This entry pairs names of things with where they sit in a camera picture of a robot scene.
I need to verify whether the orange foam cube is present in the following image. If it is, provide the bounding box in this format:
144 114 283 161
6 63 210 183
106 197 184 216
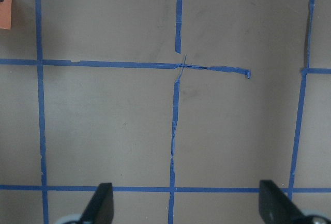
0 0 12 29

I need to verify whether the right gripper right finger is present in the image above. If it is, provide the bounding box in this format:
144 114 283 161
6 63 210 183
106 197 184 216
259 180 305 224

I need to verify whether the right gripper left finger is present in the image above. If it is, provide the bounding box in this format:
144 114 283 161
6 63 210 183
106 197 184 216
79 183 114 224

